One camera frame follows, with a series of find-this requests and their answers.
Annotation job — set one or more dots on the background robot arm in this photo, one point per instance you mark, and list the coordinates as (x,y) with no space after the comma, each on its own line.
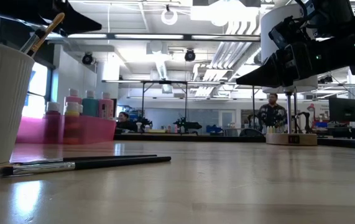
(189,125)
(304,121)
(144,123)

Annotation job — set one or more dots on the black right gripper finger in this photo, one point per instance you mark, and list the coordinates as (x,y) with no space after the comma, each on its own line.
(267,76)

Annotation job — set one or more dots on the black ceiling camera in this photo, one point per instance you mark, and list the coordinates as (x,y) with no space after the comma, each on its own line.
(190,55)
(87,58)

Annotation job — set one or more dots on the small red lamp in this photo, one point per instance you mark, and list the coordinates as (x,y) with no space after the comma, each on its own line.
(311,108)

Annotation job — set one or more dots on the paintbrushes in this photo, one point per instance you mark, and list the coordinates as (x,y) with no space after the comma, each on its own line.
(51,26)

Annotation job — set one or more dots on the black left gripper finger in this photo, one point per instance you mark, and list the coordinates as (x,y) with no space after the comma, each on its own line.
(74,21)

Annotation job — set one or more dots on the black monitor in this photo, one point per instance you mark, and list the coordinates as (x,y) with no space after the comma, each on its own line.
(345,109)

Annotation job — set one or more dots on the white ribbed cup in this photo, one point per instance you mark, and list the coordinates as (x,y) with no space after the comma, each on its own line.
(0,102)

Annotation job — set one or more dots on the small yellow paint bottle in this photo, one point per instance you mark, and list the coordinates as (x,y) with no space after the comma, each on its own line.
(72,127)

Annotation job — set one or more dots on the pink plastic tray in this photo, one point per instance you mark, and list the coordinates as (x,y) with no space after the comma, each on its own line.
(96,130)

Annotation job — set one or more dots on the large pink paint bottle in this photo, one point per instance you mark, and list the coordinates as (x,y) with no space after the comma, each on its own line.
(73,98)
(106,109)

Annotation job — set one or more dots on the small magenta paint bottle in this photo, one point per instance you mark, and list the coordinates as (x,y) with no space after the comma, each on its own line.
(53,127)

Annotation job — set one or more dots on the person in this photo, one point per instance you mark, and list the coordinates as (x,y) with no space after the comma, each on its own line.
(126,123)
(272,113)

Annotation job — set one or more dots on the large teal paint bottle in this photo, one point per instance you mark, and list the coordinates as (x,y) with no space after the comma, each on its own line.
(89,107)

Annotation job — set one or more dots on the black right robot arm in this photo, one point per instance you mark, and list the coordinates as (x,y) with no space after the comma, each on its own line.
(345,53)

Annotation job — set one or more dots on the background black rig frame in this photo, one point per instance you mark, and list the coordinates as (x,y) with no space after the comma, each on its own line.
(164,82)

